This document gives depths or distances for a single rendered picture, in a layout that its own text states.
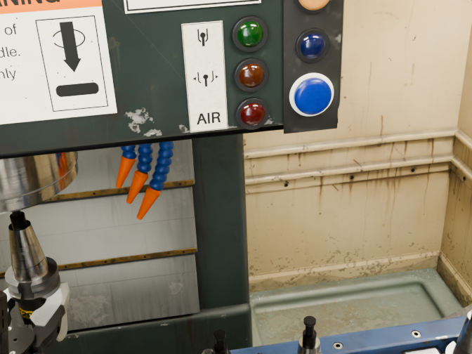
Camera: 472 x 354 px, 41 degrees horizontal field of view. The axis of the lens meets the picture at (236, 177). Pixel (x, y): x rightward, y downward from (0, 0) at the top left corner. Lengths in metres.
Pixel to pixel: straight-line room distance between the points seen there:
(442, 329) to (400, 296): 1.08
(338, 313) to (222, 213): 0.70
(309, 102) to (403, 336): 0.49
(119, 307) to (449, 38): 1.06
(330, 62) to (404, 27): 1.19
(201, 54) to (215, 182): 0.84
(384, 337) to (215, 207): 0.55
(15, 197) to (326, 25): 0.36
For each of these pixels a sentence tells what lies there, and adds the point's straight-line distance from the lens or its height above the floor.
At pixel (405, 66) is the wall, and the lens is 1.72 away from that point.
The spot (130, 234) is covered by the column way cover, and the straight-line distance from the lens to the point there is 1.30.
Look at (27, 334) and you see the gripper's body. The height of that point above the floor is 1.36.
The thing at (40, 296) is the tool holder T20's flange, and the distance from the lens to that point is 0.81.
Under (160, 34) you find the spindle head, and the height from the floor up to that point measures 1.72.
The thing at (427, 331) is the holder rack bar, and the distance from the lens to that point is 0.93.
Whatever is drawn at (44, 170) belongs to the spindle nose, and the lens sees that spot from 0.68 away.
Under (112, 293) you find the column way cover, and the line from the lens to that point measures 1.39.
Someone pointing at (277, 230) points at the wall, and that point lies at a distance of 1.83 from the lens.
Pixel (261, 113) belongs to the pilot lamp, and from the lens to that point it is 0.50.
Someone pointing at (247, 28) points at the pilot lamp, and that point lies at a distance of 0.47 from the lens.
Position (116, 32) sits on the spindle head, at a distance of 0.47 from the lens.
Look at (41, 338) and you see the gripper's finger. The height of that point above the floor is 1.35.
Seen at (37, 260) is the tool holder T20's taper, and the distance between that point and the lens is 0.80.
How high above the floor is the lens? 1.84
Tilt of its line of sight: 29 degrees down
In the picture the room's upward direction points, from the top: 3 degrees counter-clockwise
